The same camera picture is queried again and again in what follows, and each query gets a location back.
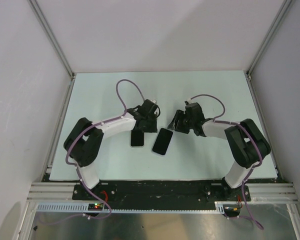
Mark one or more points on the aluminium frame rail front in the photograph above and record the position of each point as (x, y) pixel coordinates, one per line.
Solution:
(255, 192)

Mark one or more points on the aluminium corner post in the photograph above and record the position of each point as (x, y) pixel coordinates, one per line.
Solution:
(269, 36)
(46, 27)

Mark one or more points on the right aluminium corner post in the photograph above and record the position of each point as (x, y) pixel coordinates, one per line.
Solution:
(269, 36)

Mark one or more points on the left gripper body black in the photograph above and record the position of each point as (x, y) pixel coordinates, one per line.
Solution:
(150, 125)

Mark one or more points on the white slotted cable duct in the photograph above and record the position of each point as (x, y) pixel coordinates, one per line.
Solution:
(63, 207)

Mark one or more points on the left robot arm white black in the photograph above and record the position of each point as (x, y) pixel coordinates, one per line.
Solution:
(84, 141)

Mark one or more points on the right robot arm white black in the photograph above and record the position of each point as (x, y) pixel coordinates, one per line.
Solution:
(247, 144)

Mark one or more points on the left aluminium corner post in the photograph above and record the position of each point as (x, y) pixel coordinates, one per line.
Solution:
(46, 27)

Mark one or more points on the white phone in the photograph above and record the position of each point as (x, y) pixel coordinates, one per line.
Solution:
(137, 140)

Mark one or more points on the teal phone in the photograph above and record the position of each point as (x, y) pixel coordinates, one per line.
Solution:
(162, 141)

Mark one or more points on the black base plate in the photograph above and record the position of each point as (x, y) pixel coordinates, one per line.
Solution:
(191, 202)

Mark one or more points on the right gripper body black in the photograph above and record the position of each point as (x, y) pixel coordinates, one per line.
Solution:
(190, 121)

